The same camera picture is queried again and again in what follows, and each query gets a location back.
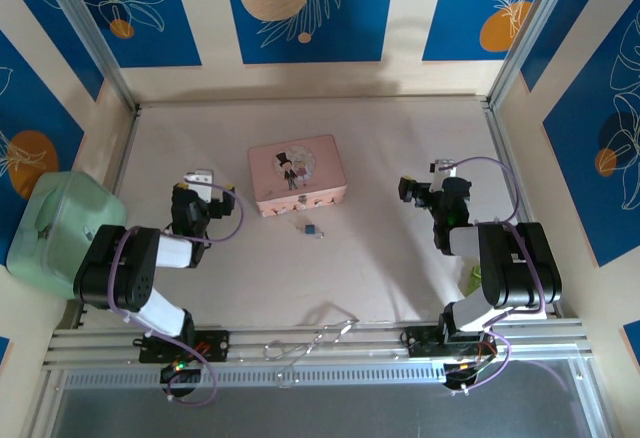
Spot pink cartoon couple box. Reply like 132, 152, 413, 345
247, 133, 349, 218

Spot small blue padlock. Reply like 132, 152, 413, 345
291, 215, 319, 238

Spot small green toy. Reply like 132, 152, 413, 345
464, 263, 484, 297

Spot mint green zip case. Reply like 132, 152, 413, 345
5, 171, 127, 301

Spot small circuit board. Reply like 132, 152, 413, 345
443, 360, 484, 392
159, 360, 204, 387

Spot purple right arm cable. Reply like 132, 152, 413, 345
449, 156, 547, 395

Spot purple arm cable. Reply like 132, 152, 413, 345
449, 156, 547, 395
108, 181, 246, 409

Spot aluminium side rail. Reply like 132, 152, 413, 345
62, 105, 142, 329
483, 100, 559, 320

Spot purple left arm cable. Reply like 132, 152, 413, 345
108, 181, 246, 409

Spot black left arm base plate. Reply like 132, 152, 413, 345
137, 330, 231, 364

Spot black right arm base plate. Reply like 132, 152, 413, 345
405, 325, 501, 359

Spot aluminium front rail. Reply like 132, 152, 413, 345
42, 318, 596, 373

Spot bent metal wire hook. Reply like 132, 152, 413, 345
263, 315, 360, 389

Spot aluminium upright post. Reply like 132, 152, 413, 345
37, 0, 140, 112
487, 0, 584, 112

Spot grey slotted cable duct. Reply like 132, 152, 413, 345
62, 363, 449, 390

